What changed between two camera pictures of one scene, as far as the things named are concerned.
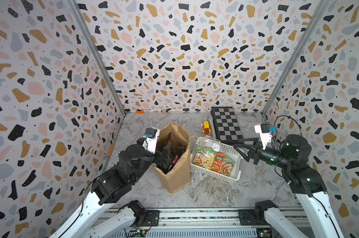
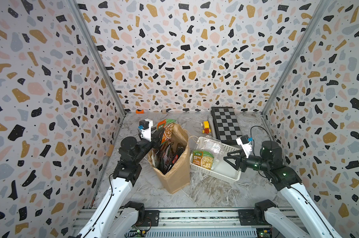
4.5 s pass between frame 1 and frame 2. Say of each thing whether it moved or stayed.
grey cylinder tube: stayed
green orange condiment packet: moved
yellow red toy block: stayed
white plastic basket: stayed
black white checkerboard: stayed
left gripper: moved
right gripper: moved
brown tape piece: stayed
